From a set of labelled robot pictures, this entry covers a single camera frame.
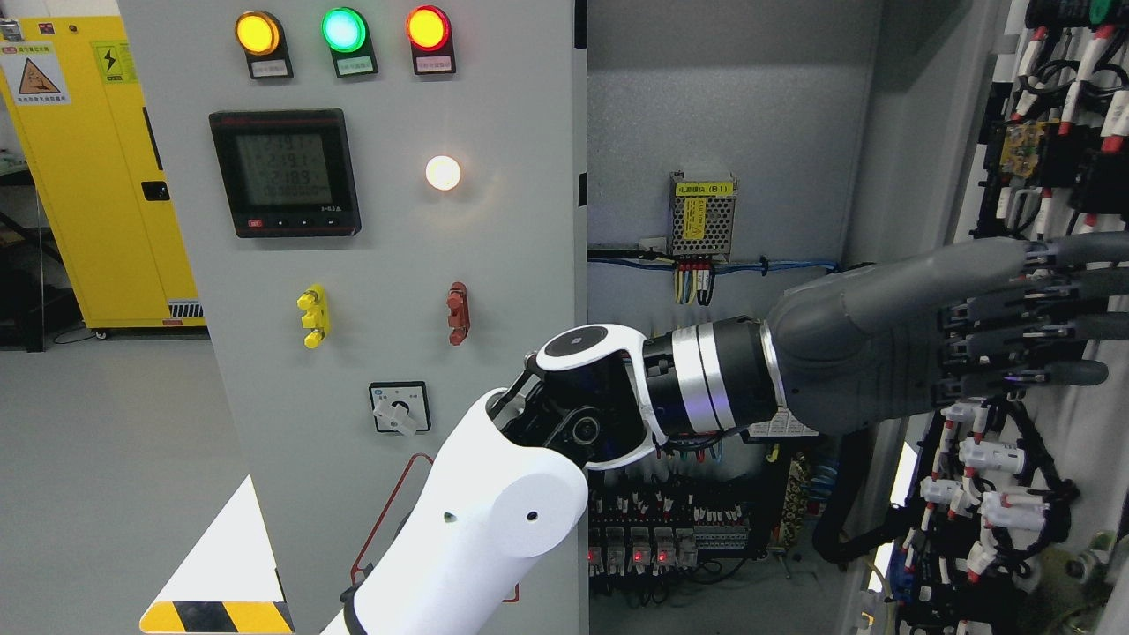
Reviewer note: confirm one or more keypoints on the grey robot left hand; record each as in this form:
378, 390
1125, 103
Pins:
882, 344

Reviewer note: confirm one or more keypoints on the grey cabinet door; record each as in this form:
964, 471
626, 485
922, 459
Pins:
513, 115
995, 142

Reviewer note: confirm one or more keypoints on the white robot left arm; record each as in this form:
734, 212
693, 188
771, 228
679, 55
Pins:
510, 482

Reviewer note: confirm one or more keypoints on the metal mesh power supply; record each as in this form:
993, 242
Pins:
702, 208

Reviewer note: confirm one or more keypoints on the black relay terminal row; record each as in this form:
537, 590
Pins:
663, 527

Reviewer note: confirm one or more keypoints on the white glowing indicator light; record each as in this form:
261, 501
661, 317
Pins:
443, 173

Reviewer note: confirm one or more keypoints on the red indicator light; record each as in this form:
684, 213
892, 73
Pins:
431, 40

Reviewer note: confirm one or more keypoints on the green indicator light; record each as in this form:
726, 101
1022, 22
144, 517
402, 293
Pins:
347, 36

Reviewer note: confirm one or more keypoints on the black digital power meter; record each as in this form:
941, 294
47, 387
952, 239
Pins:
288, 173

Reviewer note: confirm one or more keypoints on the yellow indicator light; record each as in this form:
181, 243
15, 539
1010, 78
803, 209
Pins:
263, 41

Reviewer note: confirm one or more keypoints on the yellow safety cabinet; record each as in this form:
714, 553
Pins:
79, 111

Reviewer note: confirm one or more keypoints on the red terminal post block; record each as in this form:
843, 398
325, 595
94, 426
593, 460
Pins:
458, 313

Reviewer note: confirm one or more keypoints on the white rotary selector switch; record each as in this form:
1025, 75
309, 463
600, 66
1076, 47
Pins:
400, 407

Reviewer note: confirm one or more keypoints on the yellow terminal post block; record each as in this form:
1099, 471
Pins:
315, 318

